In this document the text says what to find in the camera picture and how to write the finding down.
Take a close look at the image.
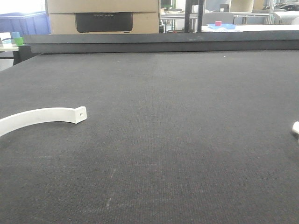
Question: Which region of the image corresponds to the white PVC pipe piece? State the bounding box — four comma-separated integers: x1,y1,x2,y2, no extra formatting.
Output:
292,121,299,135

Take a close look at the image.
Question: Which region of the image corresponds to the blue shallow tray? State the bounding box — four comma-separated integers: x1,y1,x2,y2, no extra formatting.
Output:
207,23,236,30

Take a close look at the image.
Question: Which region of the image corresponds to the red cube block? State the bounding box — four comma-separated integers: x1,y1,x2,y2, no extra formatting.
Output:
214,21,222,27

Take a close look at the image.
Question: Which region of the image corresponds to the large cardboard box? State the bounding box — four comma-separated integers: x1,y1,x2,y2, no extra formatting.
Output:
45,0,160,35

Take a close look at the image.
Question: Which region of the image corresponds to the blue plastic crate background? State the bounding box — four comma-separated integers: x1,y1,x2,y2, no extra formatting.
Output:
0,12,51,36

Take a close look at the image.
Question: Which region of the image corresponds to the light blue cube block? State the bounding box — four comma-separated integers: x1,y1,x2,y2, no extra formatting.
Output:
10,32,21,39

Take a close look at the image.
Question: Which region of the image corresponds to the black vertical post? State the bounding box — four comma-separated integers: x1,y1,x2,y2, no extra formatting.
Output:
185,0,205,33

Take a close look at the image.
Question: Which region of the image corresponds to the white curved pipe clamp bracket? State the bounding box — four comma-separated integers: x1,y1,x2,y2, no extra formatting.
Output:
0,106,87,136

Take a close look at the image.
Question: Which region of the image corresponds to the dark grey table back rail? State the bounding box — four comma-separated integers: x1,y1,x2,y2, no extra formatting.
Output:
23,30,299,54

